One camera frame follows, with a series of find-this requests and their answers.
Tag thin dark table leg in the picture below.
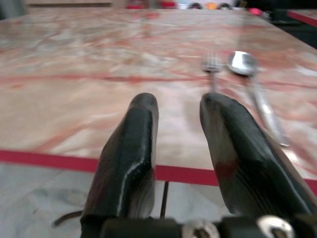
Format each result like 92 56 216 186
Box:
159 180 169 219

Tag dark cable on floor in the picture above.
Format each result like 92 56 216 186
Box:
51 210 84 228

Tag marble table with red edge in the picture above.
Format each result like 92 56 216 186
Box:
0 8 317 196

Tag silver metal spoon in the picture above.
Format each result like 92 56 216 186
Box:
226 51 290 147

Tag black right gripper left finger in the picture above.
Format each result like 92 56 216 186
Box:
79 92 159 223

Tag silver metal fork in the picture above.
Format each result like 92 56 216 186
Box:
201 51 223 96

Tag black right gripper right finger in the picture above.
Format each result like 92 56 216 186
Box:
199 92 317 219

